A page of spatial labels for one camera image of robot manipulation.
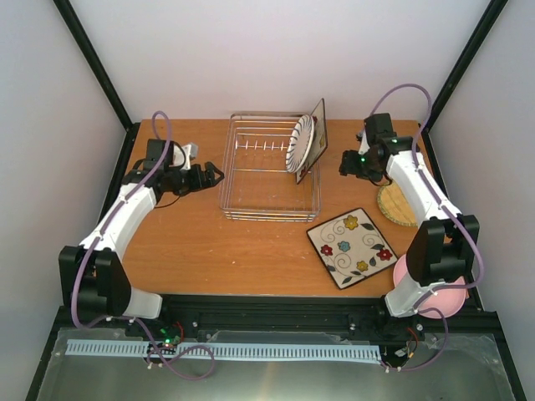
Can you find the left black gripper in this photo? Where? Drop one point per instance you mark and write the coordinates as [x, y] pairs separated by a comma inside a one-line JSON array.
[[199, 182]]

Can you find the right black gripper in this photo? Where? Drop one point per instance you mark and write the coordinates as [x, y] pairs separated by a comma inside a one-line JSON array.
[[347, 165]]

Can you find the wire metal dish rack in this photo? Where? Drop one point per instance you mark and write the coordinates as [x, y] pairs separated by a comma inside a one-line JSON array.
[[256, 185]]

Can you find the round striped white plate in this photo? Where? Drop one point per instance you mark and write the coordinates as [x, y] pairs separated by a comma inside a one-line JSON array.
[[299, 143]]

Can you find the square floral plate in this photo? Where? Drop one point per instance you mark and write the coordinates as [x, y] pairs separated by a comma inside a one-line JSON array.
[[320, 141]]

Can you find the square dark rimmed plate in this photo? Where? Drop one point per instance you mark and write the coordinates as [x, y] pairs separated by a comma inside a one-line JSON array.
[[351, 248]]

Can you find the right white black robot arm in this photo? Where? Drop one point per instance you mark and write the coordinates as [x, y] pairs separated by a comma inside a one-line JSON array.
[[444, 247]]

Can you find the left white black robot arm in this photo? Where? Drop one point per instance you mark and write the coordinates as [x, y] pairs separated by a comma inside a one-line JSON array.
[[92, 275]]

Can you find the round woven bamboo plate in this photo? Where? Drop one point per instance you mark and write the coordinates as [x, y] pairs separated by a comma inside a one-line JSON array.
[[394, 206]]

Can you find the left circuit board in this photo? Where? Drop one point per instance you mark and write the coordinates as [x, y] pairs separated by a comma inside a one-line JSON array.
[[173, 335]]

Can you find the circuit board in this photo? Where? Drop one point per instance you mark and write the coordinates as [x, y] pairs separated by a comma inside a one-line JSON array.
[[408, 351], [173, 335]]

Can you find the pink round plate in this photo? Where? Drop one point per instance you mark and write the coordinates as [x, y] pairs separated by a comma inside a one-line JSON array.
[[449, 302]]

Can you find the right circuit board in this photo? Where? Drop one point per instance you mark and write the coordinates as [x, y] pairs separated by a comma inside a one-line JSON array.
[[408, 351]]

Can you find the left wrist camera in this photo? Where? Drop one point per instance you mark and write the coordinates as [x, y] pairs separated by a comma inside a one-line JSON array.
[[175, 156]]

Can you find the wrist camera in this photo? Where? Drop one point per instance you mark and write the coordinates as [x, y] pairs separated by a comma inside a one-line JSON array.
[[175, 156], [376, 127]]

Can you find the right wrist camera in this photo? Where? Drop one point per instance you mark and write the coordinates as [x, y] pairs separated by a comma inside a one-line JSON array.
[[376, 127]]

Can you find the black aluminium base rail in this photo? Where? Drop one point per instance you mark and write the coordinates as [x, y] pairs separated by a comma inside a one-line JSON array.
[[360, 319]]

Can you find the left black frame post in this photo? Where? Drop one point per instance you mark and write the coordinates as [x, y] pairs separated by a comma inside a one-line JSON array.
[[78, 33]]

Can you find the black frame post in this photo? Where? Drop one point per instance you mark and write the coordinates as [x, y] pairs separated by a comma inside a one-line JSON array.
[[475, 41], [78, 33]]

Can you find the right black frame post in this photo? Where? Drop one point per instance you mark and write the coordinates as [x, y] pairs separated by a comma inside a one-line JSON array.
[[475, 41]]

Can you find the grey slotted cable duct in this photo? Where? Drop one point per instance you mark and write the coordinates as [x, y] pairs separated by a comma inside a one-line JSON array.
[[236, 352]]

